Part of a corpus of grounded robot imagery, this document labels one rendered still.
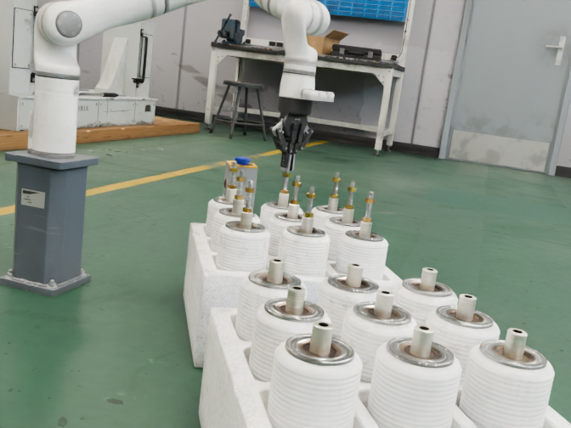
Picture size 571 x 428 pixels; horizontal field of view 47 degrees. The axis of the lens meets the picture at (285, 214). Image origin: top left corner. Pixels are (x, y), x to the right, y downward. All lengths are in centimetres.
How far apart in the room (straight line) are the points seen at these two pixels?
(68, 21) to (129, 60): 343
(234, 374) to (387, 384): 19
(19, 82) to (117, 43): 124
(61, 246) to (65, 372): 41
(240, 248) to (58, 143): 52
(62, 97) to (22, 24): 237
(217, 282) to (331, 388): 53
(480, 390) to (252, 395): 26
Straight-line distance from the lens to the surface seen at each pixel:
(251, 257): 121
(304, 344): 73
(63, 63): 153
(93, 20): 151
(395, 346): 77
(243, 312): 93
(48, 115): 152
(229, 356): 86
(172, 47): 695
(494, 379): 79
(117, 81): 486
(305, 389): 70
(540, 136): 619
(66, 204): 153
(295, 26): 142
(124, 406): 111
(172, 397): 114
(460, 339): 88
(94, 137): 424
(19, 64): 386
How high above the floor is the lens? 53
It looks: 12 degrees down
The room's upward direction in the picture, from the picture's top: 7 degrees clockwise
